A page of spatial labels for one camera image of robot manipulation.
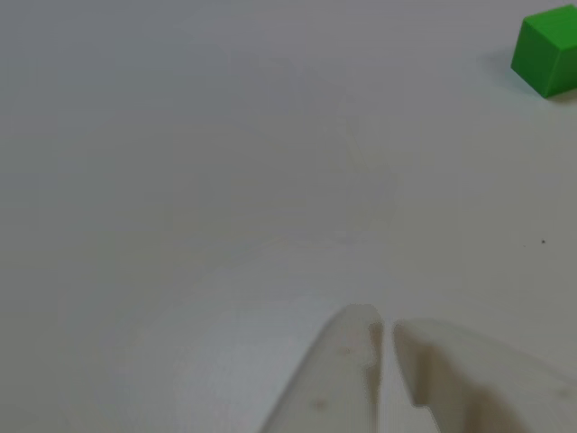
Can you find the green cube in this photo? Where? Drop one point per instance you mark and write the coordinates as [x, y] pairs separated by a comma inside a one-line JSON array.
[[547, 54]]

